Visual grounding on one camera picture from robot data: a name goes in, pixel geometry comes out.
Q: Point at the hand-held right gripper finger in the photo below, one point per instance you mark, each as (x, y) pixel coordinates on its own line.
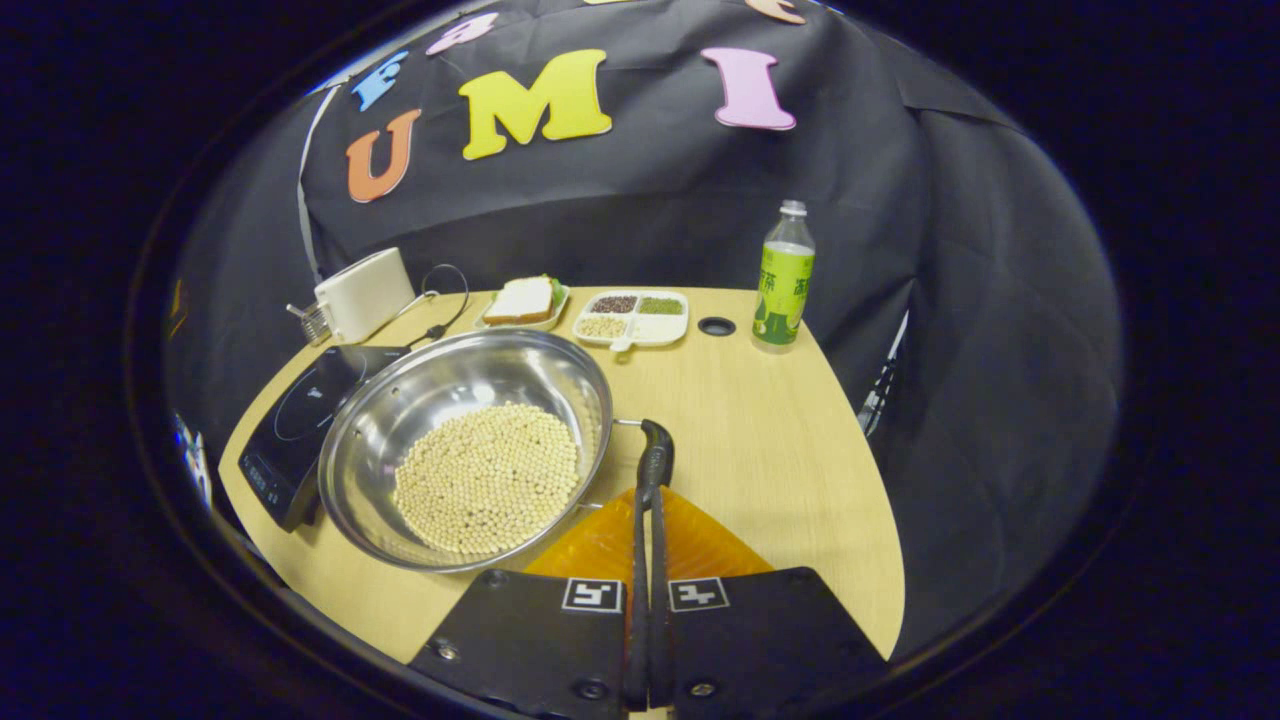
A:
(658, 620)
(638, 620)

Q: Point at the black induction cooktop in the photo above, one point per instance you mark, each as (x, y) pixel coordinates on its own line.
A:
(285, 440)

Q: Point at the pile of soybeans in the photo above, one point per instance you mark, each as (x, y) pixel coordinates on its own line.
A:
(490, 480)

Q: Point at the green label drink bottle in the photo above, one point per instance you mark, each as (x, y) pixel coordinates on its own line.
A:
(783, 290)

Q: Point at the white toaster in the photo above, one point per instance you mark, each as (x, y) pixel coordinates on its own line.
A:
(365, 295)

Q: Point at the sandwich on small plate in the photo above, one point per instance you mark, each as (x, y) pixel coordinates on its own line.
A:
(520, 300)

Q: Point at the white divided bean dish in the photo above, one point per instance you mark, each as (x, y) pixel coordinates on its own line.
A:
(650, 328)

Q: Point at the stainless steel pot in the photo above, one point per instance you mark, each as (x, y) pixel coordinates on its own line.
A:
(450, 380)

